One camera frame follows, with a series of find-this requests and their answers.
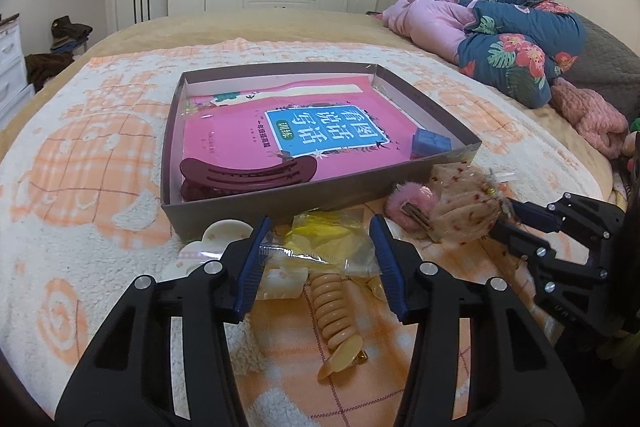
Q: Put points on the dark folded clothes pile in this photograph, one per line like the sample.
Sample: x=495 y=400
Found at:
x=70 y=32

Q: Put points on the grey pillow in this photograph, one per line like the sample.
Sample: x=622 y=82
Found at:
x=610 y=57

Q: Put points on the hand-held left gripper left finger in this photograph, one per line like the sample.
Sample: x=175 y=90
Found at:
x=252 y=267

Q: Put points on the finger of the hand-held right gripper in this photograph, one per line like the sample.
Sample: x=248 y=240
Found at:
x=515 y=237
x=532 y=213

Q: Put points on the maroon hair claw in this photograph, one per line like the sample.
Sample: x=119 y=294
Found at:
x=240 y=179

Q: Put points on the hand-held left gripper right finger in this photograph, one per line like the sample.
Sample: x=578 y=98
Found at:
x=387 y=267

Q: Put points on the small blue box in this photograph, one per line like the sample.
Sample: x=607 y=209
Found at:
x=430 y=144

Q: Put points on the pink fluffy hair clip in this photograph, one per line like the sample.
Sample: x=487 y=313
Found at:
x=405 y=202

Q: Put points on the peach patterned blanket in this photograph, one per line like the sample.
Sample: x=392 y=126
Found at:
x=90 y=187

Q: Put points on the beige bed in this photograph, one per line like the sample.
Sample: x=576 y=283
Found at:
x=300 y=24

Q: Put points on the pink padded garment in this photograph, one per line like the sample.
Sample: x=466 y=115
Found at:
x=430 y=27

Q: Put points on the sheer red-dotted scrunchie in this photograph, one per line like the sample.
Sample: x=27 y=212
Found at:
x=460 y=207

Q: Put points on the blue floral quilt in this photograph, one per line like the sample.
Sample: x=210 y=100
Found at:
x=520 y=52

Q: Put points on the white hair claw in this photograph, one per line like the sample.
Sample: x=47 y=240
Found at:
x=220 y=232

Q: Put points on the yellow item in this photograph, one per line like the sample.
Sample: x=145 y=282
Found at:
x=325 y=242

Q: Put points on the grey cardboard box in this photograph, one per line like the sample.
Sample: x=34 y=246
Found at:
x=190 y=217

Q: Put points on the pink knitted cloth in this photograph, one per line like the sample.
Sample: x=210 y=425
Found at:
x=590 y=117

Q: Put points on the pink book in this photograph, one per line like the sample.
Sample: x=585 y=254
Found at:
x=225 y=142

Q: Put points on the white drawer cabinet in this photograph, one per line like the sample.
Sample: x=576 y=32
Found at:
x=12 y=62

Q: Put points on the dark brown cloth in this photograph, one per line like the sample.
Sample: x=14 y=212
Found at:
x=47 y=69

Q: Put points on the beige spiral hair clip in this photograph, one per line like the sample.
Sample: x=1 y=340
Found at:
x=332 y=307

